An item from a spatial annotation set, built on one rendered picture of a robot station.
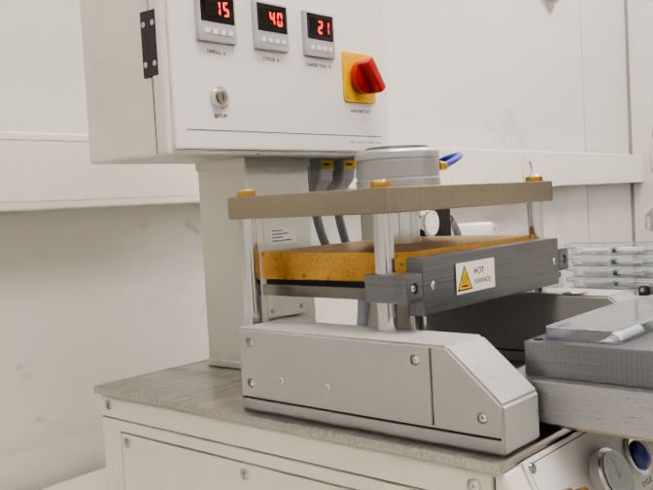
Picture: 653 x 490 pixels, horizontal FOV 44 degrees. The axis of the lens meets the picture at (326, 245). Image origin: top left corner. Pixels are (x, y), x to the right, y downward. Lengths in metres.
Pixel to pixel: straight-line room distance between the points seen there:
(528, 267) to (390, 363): 0.22
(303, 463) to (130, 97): 0.37
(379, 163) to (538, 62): 1.78
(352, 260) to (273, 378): 0.12
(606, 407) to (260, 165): 0.44
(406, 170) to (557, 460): 0.29
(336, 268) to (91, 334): 0.58
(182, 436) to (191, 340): 0.57
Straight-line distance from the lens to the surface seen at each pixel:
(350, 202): 0.63
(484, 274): 0.70
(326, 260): 0.70
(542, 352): 0.60
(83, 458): 1.22
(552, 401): 0.59
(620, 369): 0.58
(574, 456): 0.62
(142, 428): 0.82
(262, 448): 0.69
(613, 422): 0.58
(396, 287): 0.61
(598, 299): 0.81
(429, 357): 0.57
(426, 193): 0.65
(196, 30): 0.78
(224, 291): 0.88
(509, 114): 2.29
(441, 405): 0.57
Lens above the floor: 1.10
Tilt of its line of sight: 3 degrees down
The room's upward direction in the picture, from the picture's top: 3 degrees counter-clockwise
